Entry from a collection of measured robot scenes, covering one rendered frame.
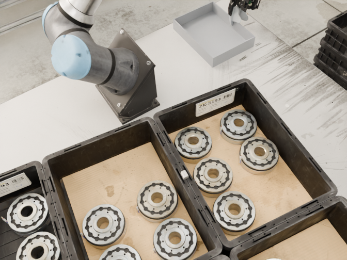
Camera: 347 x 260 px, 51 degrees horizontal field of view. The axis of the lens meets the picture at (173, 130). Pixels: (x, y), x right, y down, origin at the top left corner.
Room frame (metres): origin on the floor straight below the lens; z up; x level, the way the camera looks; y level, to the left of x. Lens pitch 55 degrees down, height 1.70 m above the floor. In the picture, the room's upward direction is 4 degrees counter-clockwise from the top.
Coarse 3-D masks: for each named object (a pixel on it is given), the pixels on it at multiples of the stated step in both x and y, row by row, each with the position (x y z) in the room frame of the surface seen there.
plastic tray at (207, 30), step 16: (192, 16) 1.24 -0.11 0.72; (208, 16) 1.26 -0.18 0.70; (224, 16) 1.22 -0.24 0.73; (192, 32) 1.16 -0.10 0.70; (208, 32) 1.16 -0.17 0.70; (224, 32) 1.15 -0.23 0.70; (240, 32) 1.13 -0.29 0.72; (208, 48) 1.06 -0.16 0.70; (224, 48) 1.06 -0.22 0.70; (240, 48) 1.03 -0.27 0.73
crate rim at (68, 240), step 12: (144, 120) 0.57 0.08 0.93; (108, 132) 0.54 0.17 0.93; (120, 132) 0.54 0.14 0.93; (156, 132) 0.53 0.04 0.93; (84, 144) 0.51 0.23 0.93; (48, 156) 0.48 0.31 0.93; (168, 156) 0.45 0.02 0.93; (48, 168) 0.44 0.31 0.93; (48, 180) 0.41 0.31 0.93; (180, 180) 0.39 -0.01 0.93; (192, 192) 0.36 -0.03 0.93; (60, 204) 0.35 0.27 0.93; (60, 216) 0.32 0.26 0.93; (204, 216) 0.30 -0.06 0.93; (72, 240) 0.26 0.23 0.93; (216, 240) 0.24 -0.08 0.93; (72, 252) 0.24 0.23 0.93; (216, 252) 0.22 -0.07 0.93
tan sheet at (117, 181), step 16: (144, 144) 0.56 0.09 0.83; (112, 160) 0.51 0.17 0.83; (128, 160) 0.51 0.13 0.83; (144, 160) 0.51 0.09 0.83; (160, 160) 0.50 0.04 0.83; (80, 176) 0.47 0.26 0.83; (96, 176) 0.47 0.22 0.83; (112, 176) 0.46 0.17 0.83; (128, 176) 0.46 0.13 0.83; (144, 176) 0.46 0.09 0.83; (160, 176) 0.45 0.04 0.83; (80, 192) 0.42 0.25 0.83; (96, 192) 0.42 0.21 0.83; (112, 192) 0.42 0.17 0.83; (128, 192) 0.41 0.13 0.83; (80, 208) 0.38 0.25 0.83; (128, 208) 0.37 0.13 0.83; (80, 224) 0.33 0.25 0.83; (128, 224) 0.33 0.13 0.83; (144, 224) 0.32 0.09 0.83; (192, 224) 0.32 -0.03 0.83; (128, 240) 0.29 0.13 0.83; (144, 240) 0.28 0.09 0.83; (176, 240) 0.28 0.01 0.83; (96, 256) 0.25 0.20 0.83; (144, 256) 0.25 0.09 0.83
